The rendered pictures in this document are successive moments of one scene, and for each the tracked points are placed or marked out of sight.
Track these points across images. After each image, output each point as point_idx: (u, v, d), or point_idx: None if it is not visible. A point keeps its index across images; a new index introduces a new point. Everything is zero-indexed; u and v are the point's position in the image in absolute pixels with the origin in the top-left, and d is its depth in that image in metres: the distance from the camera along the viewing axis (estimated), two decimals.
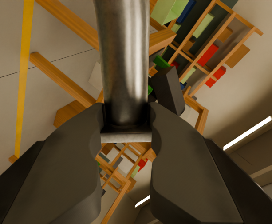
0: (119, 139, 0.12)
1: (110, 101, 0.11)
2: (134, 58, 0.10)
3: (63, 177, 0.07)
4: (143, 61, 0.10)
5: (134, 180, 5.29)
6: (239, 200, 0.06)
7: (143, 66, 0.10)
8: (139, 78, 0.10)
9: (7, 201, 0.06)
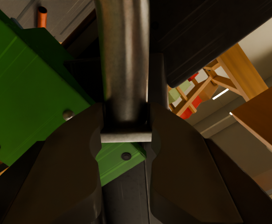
0: (119, 138, 0.12)
1: (111, 101, 0.11)
2: (134, 57, 0.10)
3: (63, 177, 0.07)
4: (143, 60, 0.10)
5: None
6: (239, 200, 0.06)
7: (143, 65, 0.10)
8: (139, 78, 0.11)
9: (7, 201, 0.06)
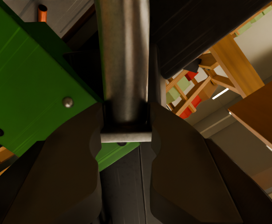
0: (119, 138, 0.12)
1: (111, 101, 0.11)
2: (134, 57, 0.10)
3: (63, 177, 0.07)
4: (143, 60, 0.10)
5: None
6: (239, 200, 0.06)
7: (143, 65, 0.10)
8: (139, 78, 0.11)
9: (7, 201, 0.06)
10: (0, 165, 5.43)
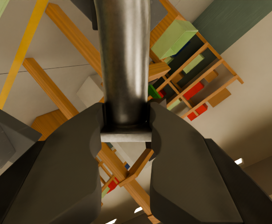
0: (118, 138, 0.12)
1: (111, 101, 0.11)
2: (134, 58, 0.10)
3: (63, 177, 0.07)
4: (143, 61, 0.10)
5: (101, 202, 5.01)
6: (239, 200, 0.06)
7: (143, 66, 0.10)
8: (139, 78, 0.11)
9: (7, 201, 0.06)
10: None
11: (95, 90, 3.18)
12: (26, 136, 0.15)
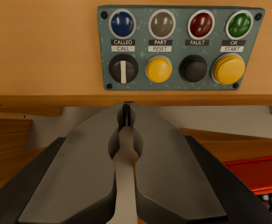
0: None
1: None
2: None
3: (80, 175, 0.07)
4: None
5: None
6: (221, 194, 0.06)
7: None
8: None
9: (27, 194, 0.06)
10: None
11: None
12: None
